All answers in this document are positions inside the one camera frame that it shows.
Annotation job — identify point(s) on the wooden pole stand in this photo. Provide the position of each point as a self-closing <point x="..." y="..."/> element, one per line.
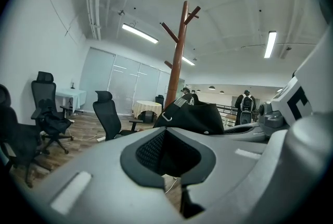
<point x="178" y="61"/>

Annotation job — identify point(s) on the white power strip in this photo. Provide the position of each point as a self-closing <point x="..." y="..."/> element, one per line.
<point x="101" y="139"/>

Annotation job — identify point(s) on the frosted glass partition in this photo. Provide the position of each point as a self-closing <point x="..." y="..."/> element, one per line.
<point x="125" y="82"/>

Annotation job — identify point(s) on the long ceiling light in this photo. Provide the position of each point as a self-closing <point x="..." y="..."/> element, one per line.
<point x="270" y="44"/>
<point x="140" y="33"/>
<point x="188" y="61"/>

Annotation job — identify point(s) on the black cloth garment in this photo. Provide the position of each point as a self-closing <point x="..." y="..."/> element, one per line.
<point x="197" y="118"/>

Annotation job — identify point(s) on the light blue cloth table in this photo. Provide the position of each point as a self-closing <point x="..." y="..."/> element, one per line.
<point x="71" y="95"/>

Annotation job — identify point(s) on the black metal railing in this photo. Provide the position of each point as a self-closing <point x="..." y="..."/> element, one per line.
<point x="229" y="113"/>

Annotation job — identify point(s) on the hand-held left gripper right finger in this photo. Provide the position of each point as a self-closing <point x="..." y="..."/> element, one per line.
<point x="247" y="178"/>

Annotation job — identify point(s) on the white black backpack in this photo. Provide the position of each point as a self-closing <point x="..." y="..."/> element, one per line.
<point x="247" y="103"/>

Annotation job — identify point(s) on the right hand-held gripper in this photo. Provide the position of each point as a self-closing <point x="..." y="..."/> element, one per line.
<point x="312" y="82"/>

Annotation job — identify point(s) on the round yellow cloth table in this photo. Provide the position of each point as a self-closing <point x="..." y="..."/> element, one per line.
<point x="147" y="107"/>

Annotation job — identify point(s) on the black office chair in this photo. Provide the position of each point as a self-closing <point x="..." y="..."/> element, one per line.
<point x="18" y="134"/>
<point x="106" y="113"/>
<point x="159" y="100"/>
<point x="44" y="90"/>

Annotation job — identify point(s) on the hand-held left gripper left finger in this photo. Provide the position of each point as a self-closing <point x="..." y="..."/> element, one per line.
<point x="104" y="178"/>

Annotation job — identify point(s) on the black jacket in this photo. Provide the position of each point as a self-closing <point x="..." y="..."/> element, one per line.
<point x="54" y="120"/>

